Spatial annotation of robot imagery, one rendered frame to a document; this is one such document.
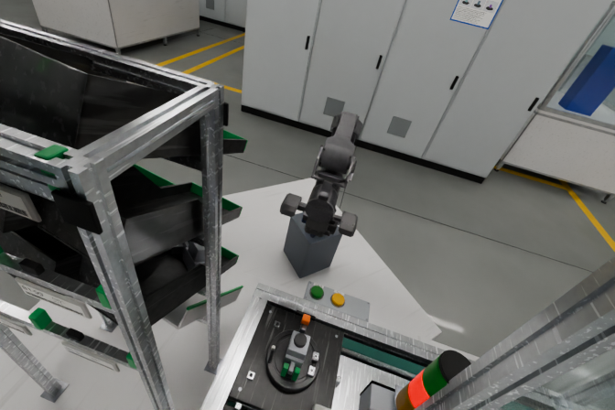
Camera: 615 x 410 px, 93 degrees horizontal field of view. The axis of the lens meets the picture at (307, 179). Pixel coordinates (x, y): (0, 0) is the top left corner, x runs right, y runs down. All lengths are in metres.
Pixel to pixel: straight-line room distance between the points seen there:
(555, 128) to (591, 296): 4.28
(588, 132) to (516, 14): 1.86
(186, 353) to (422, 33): 3.15
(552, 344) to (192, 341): 0.87
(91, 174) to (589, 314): 0.37
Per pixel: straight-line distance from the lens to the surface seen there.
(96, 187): 0.25
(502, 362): 0.39
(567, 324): 0.33
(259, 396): 0.86
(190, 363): 1.00
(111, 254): 0.29
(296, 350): 0.77
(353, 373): 0.98
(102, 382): 1.03
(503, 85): 3.64
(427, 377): 0.51
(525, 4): 3.51
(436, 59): 3.44
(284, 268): 1.15
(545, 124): 4.51
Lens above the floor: 1.80
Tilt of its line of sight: 37 degrees down
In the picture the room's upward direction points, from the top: 14 degrees clockwise
